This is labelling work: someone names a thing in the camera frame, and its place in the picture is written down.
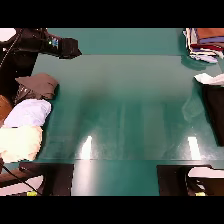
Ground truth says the cream garment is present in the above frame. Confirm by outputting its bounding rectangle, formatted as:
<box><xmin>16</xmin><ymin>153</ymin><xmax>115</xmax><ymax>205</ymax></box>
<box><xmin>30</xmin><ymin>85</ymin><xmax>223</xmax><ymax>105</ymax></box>
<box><xmin>0</xmin><ymin>125</ymin><xmax>44</xmax><ymax>164</ymax></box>

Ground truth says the brown garment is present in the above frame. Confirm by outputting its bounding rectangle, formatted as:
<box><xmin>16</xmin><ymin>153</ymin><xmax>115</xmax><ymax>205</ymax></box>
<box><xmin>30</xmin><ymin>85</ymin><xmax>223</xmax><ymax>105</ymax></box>
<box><xmin>14</xmin><ymin>73</ymin><xmax>60</xmax><ymax>103</ymax></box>

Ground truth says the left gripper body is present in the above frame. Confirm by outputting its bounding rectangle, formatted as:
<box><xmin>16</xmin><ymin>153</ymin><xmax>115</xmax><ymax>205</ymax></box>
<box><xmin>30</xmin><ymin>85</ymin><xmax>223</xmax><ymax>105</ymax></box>
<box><xmin>58</xmin><ymin>37</ymin><xmax>83</xmax><ymax>60</ymax></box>

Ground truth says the black garment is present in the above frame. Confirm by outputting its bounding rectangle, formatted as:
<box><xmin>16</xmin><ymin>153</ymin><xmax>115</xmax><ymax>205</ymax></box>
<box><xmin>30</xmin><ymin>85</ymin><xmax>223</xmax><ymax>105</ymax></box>
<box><xmin>201</xmin><ymin>84</ymin><xmax>224</xmax><ymax>148</ymax></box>

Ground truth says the blue folded garment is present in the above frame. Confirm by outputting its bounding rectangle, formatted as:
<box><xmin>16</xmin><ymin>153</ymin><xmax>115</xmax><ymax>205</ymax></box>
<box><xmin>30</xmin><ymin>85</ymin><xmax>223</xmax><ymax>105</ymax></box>
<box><xmin>197</xmin><ymin>36</ymin><xmax>224</xmax><ymax>45</ymax></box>

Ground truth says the light blue garment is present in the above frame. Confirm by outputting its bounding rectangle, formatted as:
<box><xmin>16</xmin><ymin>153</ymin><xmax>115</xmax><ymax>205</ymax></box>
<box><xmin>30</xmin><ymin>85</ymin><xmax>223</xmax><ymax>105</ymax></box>
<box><xmin>2</xmin><ymin>98</ymin><xmax>53</xmax><ymax>129</ymax></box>

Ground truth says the red folded garment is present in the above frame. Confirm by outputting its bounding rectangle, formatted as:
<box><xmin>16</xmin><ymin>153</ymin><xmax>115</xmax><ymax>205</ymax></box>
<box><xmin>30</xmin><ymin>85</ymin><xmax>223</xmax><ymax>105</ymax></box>
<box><xmin>189</xmin><ymin>43</ymin><xmax>224</xmax><ymax>52</ymax></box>

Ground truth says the pale folded garment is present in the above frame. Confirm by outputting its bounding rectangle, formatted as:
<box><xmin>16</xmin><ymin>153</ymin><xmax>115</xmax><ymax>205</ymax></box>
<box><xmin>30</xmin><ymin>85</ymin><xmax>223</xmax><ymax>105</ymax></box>
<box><xmin>184</xmin><ymin>28</ymin><xmax>221</xmax><ymax>65</ymax></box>

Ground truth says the orange-brown folded garment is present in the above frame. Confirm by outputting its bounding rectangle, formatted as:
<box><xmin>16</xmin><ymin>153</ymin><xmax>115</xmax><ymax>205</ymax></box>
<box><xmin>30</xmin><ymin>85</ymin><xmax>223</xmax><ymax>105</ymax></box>
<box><xmin>195</xmin><ymin>28</ymin><xmax>224</xmax><ymax>39</ymax></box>

